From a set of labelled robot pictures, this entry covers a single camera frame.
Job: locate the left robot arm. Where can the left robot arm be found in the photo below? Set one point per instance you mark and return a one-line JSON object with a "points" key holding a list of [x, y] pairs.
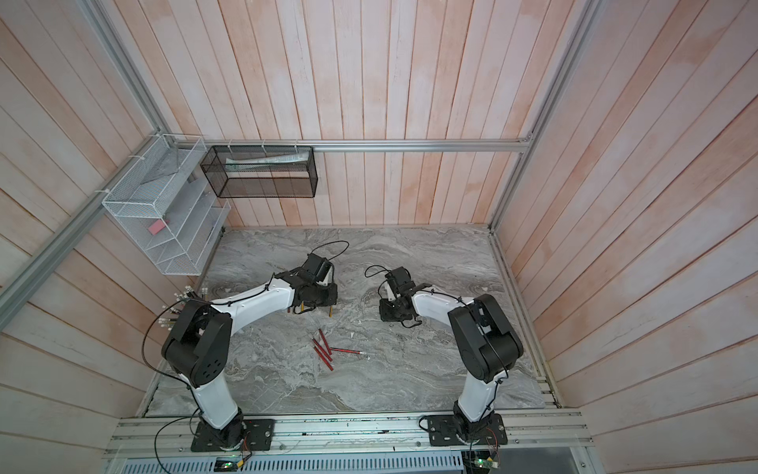
{"points": [[197, 348]]}

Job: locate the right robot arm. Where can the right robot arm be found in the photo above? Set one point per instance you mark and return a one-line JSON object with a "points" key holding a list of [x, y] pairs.
{"points": [[487, 343]]}

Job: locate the papers in black basket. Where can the papers in black basket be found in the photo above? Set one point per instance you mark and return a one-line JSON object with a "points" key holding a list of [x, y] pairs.
{"points": [[271, 163]]}

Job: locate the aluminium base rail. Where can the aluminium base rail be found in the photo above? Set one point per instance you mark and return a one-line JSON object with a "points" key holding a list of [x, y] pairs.
{"points": [[369, 432]]}

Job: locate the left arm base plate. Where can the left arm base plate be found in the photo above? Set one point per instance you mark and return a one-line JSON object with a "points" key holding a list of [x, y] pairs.
{"points": [[248, 435]]}

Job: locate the bundle of pencils in cup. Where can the bundle of pencils in cup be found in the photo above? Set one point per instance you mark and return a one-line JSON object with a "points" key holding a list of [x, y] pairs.
{"points": [[170, 314]]}

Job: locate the black wire mesh basket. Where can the black wire mesh basket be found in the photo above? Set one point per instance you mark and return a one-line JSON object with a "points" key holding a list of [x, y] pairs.
{"points": [[253, 185]]}

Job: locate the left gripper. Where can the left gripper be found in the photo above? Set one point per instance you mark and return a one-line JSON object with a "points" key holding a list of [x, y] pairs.
{"points": [[332, 299]]}

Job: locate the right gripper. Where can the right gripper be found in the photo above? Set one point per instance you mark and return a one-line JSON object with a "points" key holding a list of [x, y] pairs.
{"points": [[384, 311]]}

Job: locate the pink eraser block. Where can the pink eraser block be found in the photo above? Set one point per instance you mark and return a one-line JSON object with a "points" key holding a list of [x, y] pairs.
{"points": [[157, 226]]}

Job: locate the white wire mesh shelf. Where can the white wire mesh shelf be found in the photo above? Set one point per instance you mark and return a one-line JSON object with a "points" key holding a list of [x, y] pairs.
{"points": [[160, 183]]}

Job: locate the red carving knife steep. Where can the red carving knife steep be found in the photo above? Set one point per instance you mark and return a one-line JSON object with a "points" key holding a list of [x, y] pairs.
{"points": [[325, 342]]}

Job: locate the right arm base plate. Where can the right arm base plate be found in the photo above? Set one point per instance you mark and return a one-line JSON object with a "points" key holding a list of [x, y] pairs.
{"points": [[456, 430]]}

